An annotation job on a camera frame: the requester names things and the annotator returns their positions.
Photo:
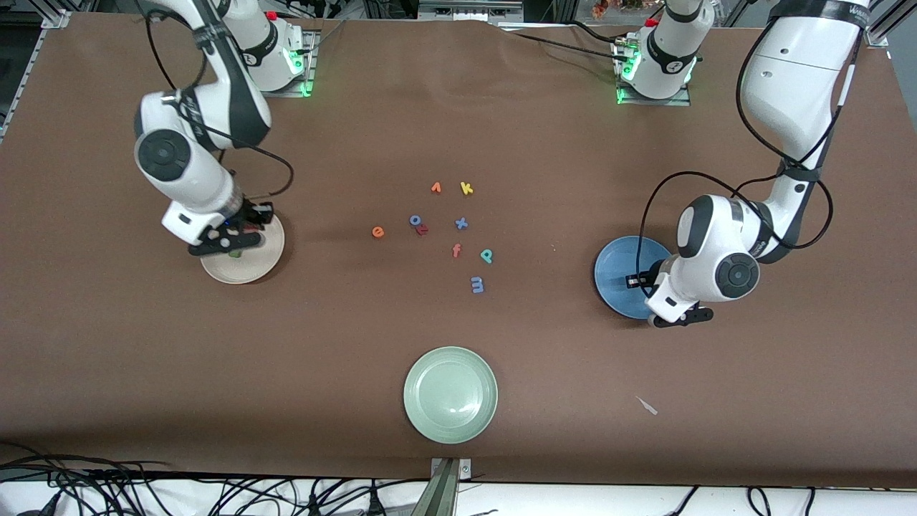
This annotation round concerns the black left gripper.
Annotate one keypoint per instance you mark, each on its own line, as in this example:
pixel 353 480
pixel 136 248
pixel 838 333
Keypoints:
pixel 653 276

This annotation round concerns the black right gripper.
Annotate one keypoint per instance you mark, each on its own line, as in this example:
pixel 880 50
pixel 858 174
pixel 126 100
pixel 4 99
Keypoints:
pixel 251 213

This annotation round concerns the blue foam letter m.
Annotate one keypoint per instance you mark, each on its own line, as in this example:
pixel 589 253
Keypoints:
pixel 477 284

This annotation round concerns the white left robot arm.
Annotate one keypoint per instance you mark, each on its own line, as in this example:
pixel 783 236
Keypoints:
pixel 788 79

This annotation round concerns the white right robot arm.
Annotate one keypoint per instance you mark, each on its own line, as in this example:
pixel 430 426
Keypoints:
pixel 179 172

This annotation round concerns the blue round plate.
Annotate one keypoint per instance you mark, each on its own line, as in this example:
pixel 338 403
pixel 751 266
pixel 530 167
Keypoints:
pixel 616 265

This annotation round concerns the beige round plate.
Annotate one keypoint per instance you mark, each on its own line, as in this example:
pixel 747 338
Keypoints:
pixel 243 271

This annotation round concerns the white paper scrap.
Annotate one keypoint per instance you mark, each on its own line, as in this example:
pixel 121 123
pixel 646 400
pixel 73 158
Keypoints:
pixel 647 405

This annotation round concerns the brown table cover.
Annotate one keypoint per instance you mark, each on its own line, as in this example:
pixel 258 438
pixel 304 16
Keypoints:
pixel 322 344

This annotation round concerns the pale green round plate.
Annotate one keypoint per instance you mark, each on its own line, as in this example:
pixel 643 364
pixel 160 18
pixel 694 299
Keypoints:
pixel 450 394

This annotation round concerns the orange flower decoration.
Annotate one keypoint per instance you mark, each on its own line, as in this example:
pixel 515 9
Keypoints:
pixel 600 8

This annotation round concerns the grey metal equipment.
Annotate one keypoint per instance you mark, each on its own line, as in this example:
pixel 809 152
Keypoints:
pixel 469 10

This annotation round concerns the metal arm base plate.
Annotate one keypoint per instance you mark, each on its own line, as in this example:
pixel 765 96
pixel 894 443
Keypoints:
pixel 655 102
pixel 272 92

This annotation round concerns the aluminium frame profile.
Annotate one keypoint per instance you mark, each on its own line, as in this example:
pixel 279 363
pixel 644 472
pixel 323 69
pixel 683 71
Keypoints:
pixel 56 19
pixel 882 27

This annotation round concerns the metal table bracket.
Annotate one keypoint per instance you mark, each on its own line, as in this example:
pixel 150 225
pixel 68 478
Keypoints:
pixel 445 487

